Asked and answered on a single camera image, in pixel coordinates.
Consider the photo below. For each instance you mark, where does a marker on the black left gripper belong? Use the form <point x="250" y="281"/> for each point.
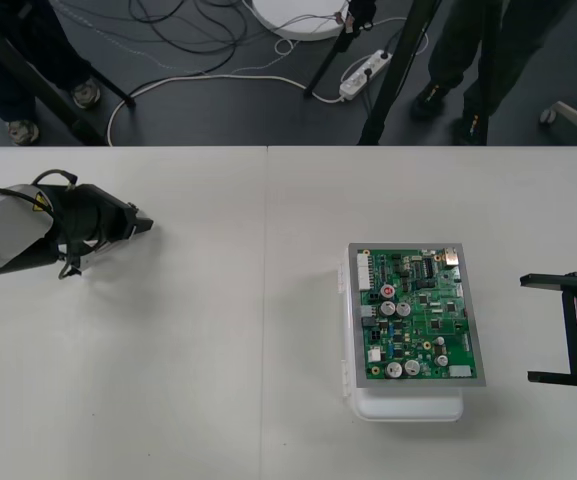
<point x="108" y="215"/>

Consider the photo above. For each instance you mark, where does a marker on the white round base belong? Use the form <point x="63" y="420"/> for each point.
<point x="298" y="20"/>

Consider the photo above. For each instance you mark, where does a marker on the white power strip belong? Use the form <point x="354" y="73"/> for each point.
<point x="363" y="75"/>

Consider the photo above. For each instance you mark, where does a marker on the green circuit board grey frame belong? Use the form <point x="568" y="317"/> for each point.
<point x="418" y="320"/>

